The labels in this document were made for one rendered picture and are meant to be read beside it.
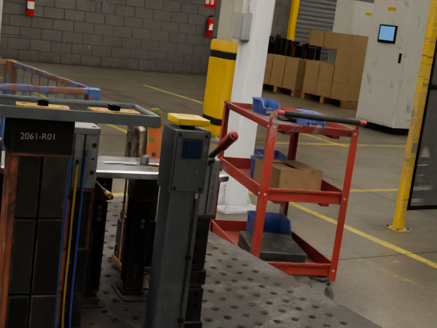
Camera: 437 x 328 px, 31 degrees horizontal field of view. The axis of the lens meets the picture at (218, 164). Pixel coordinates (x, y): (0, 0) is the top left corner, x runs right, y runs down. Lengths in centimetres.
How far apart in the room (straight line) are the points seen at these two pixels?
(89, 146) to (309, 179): 239
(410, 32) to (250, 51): 629
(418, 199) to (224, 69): 339
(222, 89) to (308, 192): 501
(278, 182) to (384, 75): 820
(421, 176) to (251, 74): 146
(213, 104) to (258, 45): 329
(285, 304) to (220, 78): 688
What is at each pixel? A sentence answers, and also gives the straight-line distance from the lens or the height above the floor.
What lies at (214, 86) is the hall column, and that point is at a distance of 873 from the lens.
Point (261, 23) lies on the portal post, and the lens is 550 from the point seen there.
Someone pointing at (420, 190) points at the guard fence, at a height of 29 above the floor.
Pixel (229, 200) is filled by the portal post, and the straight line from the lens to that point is 562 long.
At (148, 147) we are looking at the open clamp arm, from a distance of 186.
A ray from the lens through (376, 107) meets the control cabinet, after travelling 1185.
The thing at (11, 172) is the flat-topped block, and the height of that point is 105.
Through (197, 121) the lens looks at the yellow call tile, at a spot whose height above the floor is 116.
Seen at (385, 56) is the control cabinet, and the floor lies 109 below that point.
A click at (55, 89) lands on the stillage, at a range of 359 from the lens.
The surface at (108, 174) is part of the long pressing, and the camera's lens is 162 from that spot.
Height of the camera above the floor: 134
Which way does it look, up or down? 10 degrees down
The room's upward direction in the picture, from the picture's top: 7 degrees clockwise
